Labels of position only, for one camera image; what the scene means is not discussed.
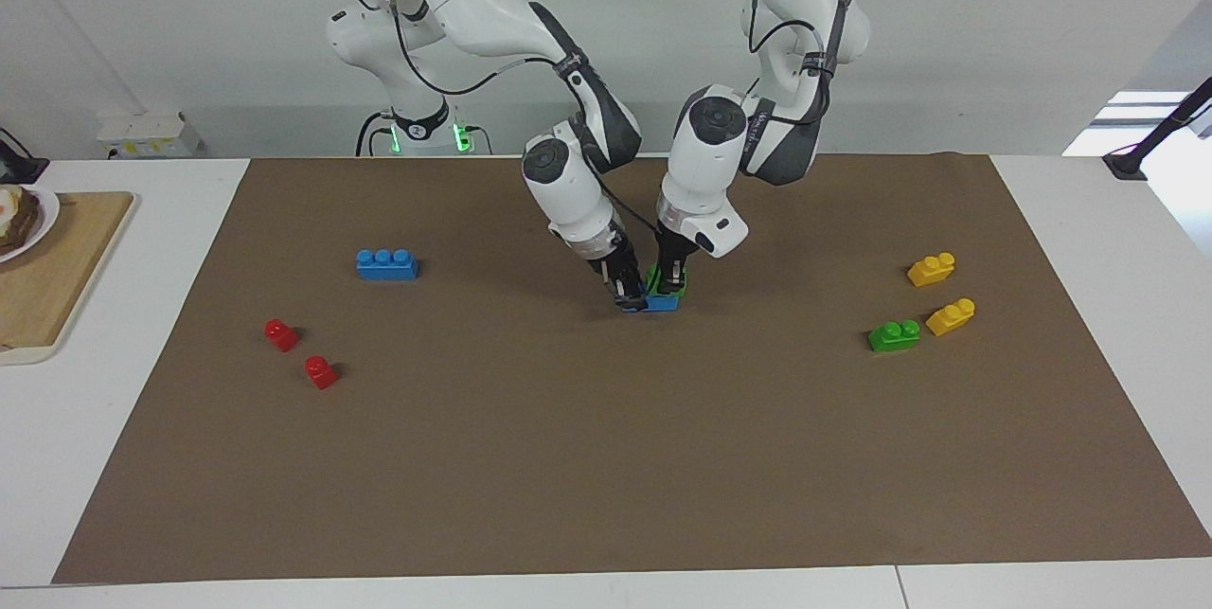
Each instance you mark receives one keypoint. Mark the brown paper table mat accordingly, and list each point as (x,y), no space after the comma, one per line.
(606,448)

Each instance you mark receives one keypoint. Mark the blue three-stud brick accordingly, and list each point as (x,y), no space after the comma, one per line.
(386,266)
(663,304)

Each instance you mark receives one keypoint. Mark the black stand with pole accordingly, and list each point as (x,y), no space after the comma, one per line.
(1127,164)

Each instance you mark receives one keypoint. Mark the yellow two-stud brick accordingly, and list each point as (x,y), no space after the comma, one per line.
(951,317)
(932,270)

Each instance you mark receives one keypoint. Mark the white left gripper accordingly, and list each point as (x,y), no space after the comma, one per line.
(718,232)

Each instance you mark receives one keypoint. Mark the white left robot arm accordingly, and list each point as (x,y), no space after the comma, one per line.
(710,164)

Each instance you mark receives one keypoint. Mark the white plate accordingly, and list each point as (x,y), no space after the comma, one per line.
(49,211)

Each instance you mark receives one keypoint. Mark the plain green two-stud brick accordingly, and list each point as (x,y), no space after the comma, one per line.
(654,285)

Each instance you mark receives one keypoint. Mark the green brick white-printed studs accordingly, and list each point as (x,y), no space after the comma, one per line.
(894,337)

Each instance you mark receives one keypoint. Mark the black device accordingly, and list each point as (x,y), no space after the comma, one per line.
(14,164)

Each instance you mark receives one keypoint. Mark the toast with egg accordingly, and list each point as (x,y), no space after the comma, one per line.
(19,225)

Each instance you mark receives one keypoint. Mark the red single-stud brick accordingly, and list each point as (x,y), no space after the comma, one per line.
(322,374)
(281,335)

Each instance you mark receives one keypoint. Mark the wooden cutting board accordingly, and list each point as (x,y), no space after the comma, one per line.
(57,287)

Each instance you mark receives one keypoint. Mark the white wall socket box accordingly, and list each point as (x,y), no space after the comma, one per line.
(151,135)

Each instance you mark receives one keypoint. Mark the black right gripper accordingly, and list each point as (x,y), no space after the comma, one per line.
(614,259)

